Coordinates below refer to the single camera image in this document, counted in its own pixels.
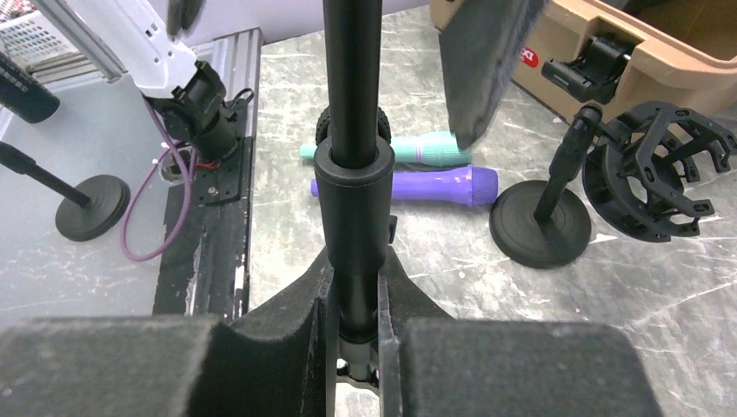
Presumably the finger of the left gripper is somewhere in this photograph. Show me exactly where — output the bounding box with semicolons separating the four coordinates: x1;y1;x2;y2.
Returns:
439;0;548;149

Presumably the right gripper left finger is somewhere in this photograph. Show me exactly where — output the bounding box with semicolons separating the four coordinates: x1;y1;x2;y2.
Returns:
1;253;335;416

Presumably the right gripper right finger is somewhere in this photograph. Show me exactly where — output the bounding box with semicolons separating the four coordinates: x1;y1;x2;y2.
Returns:
378;251;663;416

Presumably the mint green microphone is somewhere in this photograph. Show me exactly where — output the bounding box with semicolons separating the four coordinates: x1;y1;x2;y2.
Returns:
299;130;474;169

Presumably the purple microphone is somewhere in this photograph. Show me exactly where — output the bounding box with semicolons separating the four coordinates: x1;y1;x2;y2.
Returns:
309;165;500;209

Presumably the black tripod mic stand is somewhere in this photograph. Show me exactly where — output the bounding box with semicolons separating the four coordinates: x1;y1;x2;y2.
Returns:
314;1;395;383

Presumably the black round-base mic stand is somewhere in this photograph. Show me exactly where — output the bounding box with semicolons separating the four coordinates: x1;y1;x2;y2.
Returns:
489;101;736;269

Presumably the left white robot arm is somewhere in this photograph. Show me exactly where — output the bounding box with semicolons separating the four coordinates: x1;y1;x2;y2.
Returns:
70;1;546;169

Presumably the tan plastic tool case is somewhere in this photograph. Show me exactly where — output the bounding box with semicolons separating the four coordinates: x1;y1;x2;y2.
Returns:
428;0;737;125

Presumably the white plastic basket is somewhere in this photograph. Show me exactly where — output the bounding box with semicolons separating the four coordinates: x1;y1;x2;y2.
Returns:
1;11;79;69

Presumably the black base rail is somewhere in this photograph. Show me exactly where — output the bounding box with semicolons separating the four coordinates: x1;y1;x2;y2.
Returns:
152;137;255;320

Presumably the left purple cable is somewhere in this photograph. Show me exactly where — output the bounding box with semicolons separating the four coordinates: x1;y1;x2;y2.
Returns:
119;100;197;263

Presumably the aluminium extrusion frame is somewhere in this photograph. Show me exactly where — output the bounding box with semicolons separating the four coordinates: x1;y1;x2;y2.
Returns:
34;1;262;98

